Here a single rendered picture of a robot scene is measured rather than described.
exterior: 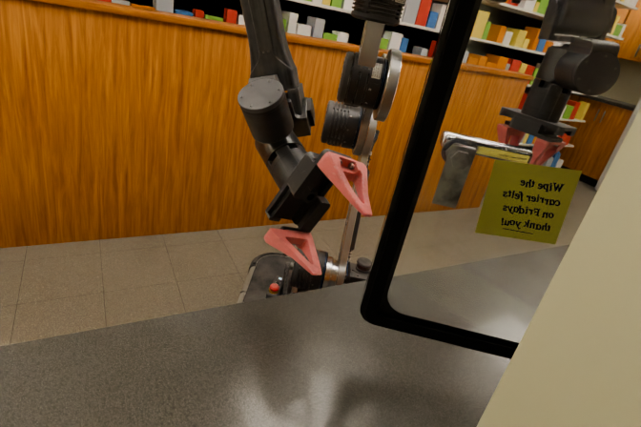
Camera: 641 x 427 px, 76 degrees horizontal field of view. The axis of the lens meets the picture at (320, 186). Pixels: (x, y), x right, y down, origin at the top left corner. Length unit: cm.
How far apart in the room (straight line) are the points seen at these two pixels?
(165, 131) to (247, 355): 178
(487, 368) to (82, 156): 195
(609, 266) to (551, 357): 6
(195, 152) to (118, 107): 42
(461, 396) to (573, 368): 30
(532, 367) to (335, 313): 34
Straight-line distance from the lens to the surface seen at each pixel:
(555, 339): 24
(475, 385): 55
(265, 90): 51
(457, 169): 38
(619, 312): 22
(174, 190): 231
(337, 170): 44
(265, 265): 183
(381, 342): 54
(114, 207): 232
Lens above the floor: 129
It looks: 23 degrees down
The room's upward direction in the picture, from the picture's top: 12 degrees clockwise
